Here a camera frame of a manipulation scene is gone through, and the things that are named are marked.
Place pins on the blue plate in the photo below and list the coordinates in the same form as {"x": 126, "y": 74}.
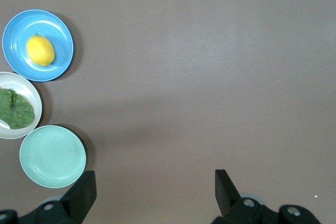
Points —
{"x": 18, "y": 32}

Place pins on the green plate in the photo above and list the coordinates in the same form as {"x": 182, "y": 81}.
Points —
{"x": 52, "y": 157}

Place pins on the yellow lemon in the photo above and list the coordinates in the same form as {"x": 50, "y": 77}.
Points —
{"x": 40, "y": 50}

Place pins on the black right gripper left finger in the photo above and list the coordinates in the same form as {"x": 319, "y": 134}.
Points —
{"x": 76, "y": 197}

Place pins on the green lettuce leaf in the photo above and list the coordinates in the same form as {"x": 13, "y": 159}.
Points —
{"x": 15, "y": 111}

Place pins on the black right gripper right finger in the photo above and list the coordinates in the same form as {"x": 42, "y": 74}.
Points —
{"x": 228, "y": 197}

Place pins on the beige plate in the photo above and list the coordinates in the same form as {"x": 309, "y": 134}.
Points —
{"x": 31, "y": 90}

